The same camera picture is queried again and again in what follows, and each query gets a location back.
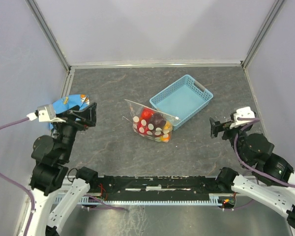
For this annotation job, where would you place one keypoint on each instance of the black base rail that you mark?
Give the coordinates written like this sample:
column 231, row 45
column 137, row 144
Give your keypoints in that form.
column 157, row 188

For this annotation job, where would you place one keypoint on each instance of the dark red toy fruit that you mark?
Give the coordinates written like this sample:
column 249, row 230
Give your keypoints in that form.
column 157, row 120

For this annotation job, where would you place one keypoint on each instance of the clear dotted zip top bag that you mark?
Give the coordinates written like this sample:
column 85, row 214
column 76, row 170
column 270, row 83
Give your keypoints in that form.
column 145, row 128

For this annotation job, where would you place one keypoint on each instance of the light blue plastic basket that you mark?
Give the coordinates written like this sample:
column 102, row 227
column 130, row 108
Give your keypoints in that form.
column 184, row 98

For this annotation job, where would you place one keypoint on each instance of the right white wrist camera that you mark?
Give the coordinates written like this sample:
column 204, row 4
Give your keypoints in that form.
column 242, row 116

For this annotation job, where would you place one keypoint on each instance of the blue patterned cloth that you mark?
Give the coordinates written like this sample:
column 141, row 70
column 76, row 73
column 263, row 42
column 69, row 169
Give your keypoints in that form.
column 68, row 102

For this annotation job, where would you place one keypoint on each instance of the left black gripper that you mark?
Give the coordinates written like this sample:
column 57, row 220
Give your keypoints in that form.
column 89, row 114

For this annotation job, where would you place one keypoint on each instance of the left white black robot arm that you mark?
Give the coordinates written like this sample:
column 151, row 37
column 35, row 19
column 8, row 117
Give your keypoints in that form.
column 51, row 154

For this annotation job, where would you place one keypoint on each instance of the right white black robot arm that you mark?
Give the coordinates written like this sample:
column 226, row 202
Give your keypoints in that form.
column 255, row 153

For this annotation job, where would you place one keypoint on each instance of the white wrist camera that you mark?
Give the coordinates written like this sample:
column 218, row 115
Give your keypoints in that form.
column 45, row 113
column 242, row 116

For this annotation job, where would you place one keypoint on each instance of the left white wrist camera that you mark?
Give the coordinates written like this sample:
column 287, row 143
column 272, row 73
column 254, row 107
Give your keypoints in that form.
column 45, row 113

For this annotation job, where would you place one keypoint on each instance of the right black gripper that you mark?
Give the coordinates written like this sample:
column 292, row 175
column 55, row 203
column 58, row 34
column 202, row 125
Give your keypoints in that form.
column 217, row 126

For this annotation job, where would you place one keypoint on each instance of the green yellow toy mango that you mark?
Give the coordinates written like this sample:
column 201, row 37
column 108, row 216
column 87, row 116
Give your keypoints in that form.
column 167, row 129

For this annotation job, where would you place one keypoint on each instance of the red toy wax apple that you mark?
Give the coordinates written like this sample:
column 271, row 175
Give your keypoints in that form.
column 146, row 114

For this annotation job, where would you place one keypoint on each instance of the light blue cable duct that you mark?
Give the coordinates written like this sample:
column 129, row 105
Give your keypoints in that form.
column 213, row 201

